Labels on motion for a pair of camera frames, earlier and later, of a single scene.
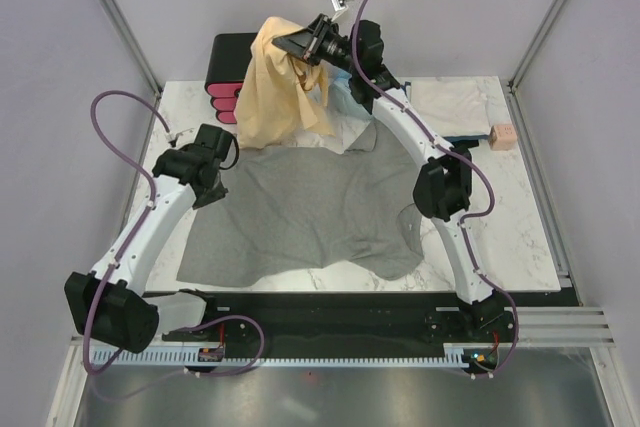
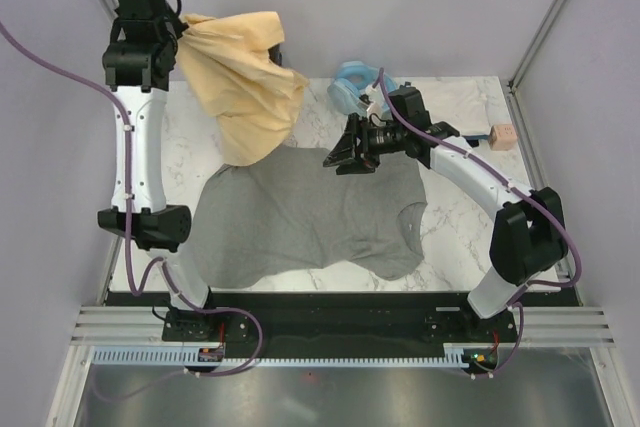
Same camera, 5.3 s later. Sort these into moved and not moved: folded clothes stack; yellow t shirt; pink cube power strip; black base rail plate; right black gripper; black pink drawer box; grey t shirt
Moved: black pink drawer box; yellow t shirt; right black gripper
Not moved: black base rail plate; pink cube power strip; folded clothes stack; grey t shirt
